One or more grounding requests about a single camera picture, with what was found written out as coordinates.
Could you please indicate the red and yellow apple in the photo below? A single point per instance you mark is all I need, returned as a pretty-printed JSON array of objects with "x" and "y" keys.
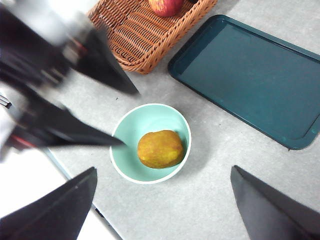
[{"x": 166, "y": 7}]

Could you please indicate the yellow-brown oval fruit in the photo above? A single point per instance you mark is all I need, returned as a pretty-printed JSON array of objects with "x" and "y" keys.
[{"x": 160, "y": 148}]

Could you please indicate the dark green rectangular tray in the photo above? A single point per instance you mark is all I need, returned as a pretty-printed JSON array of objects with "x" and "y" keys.
[{"x": 250, "y": 87}]

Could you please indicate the brown wicker basket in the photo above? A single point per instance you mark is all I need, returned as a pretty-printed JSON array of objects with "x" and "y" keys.
[{"x": 140, "y": 37}]

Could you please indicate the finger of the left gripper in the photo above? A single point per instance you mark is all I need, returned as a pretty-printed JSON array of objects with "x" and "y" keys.
[
  {"x": 105, "y": 65},
  {"x": 70, "y": 130}
]

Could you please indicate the teal ceramic bowl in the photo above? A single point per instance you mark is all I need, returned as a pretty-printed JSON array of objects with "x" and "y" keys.
[{"x": 142, "y": 120}]

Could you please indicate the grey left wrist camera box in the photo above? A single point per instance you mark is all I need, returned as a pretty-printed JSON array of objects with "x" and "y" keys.
[{"x": 52, "y": 20}]

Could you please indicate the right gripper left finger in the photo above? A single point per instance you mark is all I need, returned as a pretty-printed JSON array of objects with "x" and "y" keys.
[{"x": 55, "y": 215}]

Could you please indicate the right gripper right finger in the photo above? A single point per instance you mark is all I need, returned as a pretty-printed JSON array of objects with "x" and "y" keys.
[{"x": 275, "y": 215}]

